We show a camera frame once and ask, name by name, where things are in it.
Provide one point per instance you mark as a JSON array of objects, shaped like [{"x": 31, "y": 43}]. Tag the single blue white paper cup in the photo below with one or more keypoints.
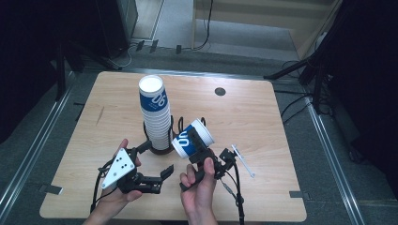
[{"x": 181, "y": 146}]

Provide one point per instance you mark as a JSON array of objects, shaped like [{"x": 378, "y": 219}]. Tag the black stand with long leg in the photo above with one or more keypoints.
[{"x": 291, "y": 69}]

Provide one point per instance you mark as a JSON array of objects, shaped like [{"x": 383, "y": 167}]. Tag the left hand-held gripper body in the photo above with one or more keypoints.
[{"x": 120, "y": 168}]

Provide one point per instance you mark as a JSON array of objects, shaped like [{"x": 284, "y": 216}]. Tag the person's right hand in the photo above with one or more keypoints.
[{"x": 200, "y": 193}]

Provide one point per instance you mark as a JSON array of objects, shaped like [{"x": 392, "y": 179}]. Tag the metal floor rail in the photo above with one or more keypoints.
[
  {"x": 334, "y": 162},
  {"x": 34, "y": 146}
]

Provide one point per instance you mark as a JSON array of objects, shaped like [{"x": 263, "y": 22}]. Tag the beige wooden platform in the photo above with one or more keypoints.
[{"x": 250, "y": 15}]

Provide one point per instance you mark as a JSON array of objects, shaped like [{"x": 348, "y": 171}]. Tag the dark cabinet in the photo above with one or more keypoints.
[{"x": 117, "y": 25}]

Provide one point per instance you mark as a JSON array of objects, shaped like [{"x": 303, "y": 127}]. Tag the black stand with slanted legs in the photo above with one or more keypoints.
[{"x": 60, "y": 72}]

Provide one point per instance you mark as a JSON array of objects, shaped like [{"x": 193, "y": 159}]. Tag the black power plug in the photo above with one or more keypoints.
[
  {"x": 178, "y": 49},
  {"x": 154, "y": 46},
  {"x": 140, "y": 45}
]

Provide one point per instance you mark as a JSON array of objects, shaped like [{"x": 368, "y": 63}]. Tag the dark round table grommet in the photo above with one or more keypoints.
[{"x": 220, "y": 91}]

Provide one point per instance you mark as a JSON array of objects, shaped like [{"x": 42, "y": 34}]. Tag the stack of blue white paper cups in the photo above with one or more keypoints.
[{"x": 155, "y": 122}]

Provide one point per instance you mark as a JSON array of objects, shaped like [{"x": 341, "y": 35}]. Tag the person's left hand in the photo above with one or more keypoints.
[{"x": 115, "y": 200}]

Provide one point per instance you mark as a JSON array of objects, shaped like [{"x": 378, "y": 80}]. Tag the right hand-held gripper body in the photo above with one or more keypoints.
[{"x": 225, "y": 162}]

